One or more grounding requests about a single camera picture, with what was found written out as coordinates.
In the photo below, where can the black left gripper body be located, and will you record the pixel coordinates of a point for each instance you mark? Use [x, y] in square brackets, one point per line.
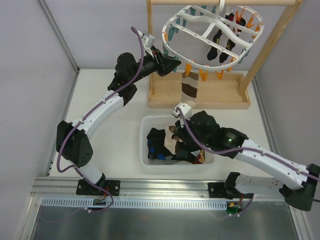
[159, 64]

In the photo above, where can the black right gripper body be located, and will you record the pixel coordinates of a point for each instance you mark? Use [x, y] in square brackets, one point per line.
[182, 131]

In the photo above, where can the beige brown patterned sock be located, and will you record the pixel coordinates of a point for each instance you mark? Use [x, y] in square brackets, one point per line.
[189, 88]

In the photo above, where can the white plastic sock hanger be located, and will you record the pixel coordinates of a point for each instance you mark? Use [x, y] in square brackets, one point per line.
[205, 25]

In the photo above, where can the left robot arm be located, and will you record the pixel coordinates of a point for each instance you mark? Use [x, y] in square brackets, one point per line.
[73, 138]

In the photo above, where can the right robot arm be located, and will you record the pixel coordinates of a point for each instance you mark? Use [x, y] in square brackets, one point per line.
[295, 182]

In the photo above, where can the wooden hanger stand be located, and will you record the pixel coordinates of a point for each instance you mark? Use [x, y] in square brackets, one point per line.
[227, 89]

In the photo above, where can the orange clothespin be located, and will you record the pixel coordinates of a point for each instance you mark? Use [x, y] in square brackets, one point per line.
[187, 70]
[238, 16]

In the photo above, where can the teal clothespin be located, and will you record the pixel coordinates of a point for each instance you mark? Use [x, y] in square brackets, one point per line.
[170, 33]
[193, 11]

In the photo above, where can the black blue patterned sock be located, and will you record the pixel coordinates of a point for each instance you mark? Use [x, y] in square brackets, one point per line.
[156, 145]

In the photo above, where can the white plastic laundry basket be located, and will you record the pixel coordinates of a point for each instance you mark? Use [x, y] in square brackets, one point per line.
[188, 158]

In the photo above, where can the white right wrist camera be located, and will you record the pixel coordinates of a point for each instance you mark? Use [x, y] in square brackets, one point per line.
[182, 109]

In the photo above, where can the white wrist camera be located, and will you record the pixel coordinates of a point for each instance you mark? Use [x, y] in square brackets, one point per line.
[147, 41]
[182, 109]

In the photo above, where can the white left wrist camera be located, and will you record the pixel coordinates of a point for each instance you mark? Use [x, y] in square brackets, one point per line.
[147, 41]

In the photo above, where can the aluminium mounting rail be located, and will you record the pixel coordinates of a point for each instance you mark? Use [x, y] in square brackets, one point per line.
[130, 188]

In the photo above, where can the white slotted cable duct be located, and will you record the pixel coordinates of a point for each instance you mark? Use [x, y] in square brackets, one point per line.
[135, 203]

